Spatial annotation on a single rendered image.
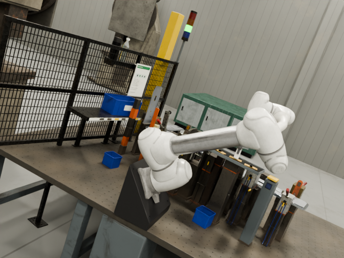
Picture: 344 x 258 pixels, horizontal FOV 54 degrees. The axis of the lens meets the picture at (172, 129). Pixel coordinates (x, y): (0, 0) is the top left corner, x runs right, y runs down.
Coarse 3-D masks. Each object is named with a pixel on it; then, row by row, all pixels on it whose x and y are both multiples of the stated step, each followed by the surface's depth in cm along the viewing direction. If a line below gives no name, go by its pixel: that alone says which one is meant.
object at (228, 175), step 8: (224, 168) 218; (232, 168) 215; (240, 168) 217; (224, 176) 218; (232, 176) 216; (224, 184) 219; (232, 184) 219; (216, 192) 222; (224, 192) 219; (216, 200) 222; (224, 200) 219; (208, 208) 225; (216, 208) 222; (216, 216) 222; (216, 224) 225
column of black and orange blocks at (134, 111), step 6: (138, 102) 277; (132, 108) 279; (138, 108) 281; (132, 114) 279; (132, 120) 281; (126, 126) 283; (132, 126) 284; (126, 132) 283; (126, 138) 285; (120, 144) 287; (126, 144) 288; (120, 150) 287
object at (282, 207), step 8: (280, 200) 216; (288, 200) 214; (280, 208) 216; (288, 208) 217; (280, 216) 216; (272, 224) 220; (280, 224) 222; (272, 232) 219; (264, 240) 222; (272, 240) 220
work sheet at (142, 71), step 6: (138, 66) 300; (144, 66) 307; (150, 66) 314; (138, 72) 303; (144, 72) 311; (132, 78) 300; (138, 78) 307; (144, 78) 314; (132, 84) 303; (138, 84) 311; (144, 84) 318; (132, 90) 307; (138, 90) 314; (132, 96) 311; (138, 96) 318
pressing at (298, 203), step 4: (168, 132) 291; (200, 152) 264; (244, 172) 254; (260, 180) 248; (260, 184) 239; (276, 188) 242; (276, 192) 233; (280, 192) 236; (276, 196) 229; (280, 196) 228; (296, 200) 232; (300, 200) 235; (292, 204) 224; (296, 204) 223; (300, 204) 227; (304, 204) 229; (308, 204) 234; (300, 208) 221; (304, 208) 222
